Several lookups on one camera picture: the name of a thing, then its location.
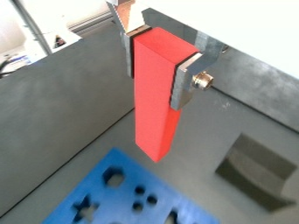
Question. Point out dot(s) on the red rectangular foam block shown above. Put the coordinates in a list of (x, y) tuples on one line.
[(159, 53)]

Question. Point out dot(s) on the blue foam shape board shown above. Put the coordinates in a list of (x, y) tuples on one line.
[(120, 193)]

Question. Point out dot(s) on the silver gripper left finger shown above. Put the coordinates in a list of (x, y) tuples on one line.
[(127, 12)]

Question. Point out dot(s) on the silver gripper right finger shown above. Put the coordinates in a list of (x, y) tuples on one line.
[(191, 72)]

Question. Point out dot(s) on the dark grey arch foam block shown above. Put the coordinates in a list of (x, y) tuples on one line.
[(258, 172)]

